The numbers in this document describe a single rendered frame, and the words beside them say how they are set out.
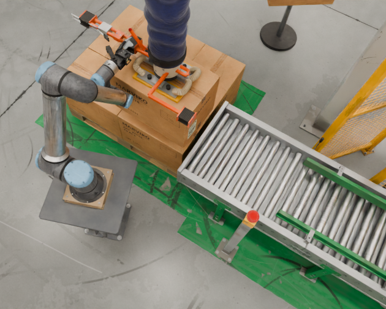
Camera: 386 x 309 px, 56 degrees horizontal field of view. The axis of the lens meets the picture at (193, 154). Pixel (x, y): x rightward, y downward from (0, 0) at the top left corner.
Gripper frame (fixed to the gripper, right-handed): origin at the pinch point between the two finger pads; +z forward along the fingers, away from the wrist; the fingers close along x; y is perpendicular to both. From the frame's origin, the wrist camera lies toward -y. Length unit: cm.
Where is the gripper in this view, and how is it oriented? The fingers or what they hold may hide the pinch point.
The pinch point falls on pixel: (130, 41)
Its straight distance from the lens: 240.4
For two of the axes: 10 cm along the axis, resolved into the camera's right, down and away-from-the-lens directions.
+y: 8.5, 5.0, -1.8
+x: 0.6, -4.2, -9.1
